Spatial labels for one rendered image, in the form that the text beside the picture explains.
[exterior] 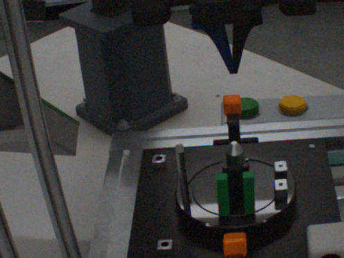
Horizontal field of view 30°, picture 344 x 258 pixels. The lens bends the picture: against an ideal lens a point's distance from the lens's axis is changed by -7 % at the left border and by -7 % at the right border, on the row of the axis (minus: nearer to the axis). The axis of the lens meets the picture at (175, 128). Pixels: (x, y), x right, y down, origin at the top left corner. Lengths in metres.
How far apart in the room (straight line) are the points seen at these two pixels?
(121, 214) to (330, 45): 2.67
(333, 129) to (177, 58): 0.52
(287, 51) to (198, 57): 1.98
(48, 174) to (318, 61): 2.58
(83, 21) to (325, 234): 0.57
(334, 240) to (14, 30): 0.39
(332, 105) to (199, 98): 0.32
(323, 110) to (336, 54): 2.33
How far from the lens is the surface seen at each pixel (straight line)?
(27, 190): 1.05
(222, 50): 0.70
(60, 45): 1.52
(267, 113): 0.95
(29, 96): 0.67
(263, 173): 0.79
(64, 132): 0.83
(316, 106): 0.97
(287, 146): 0.87
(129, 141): 0.93
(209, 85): 1.24
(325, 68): 3.15
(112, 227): 0.79
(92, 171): 1.06
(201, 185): 0.78
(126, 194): 0.83
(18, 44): 0.65
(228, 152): 0.73
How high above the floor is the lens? 1.46
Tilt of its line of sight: 32 degrees down
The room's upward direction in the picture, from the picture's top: 7 degrees counter-clockwise
